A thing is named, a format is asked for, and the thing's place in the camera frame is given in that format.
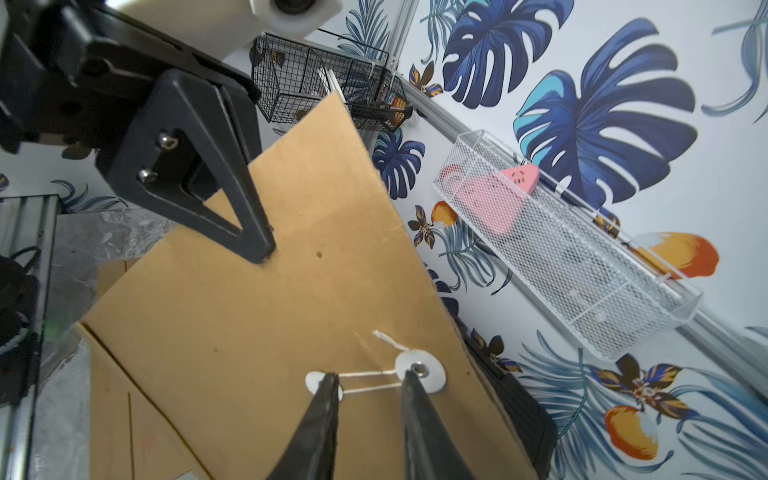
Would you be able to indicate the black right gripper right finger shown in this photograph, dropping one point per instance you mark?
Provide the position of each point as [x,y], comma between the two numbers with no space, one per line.
[429,450]

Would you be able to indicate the brown file bag stack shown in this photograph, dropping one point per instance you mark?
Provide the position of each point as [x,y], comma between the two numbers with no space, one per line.
[221,346]

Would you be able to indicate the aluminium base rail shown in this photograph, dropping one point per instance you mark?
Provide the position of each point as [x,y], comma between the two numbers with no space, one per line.
[27,237]

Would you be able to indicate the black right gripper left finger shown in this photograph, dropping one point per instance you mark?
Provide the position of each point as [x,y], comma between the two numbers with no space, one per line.
[311,452]

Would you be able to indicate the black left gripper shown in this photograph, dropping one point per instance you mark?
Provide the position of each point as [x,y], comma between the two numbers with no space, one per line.
[78,71]

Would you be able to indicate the black wire basket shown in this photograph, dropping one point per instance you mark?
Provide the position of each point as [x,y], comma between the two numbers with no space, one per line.
[293,77]

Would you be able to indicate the black plastic tool case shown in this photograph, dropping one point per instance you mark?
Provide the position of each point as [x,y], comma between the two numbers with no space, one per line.
[533,425]

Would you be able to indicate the clear wall shelf basket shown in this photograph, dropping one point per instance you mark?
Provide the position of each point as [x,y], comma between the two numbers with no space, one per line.
[610,293]

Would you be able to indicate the pink triangular item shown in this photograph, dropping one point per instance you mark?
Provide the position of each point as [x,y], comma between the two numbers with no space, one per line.
[493,199]

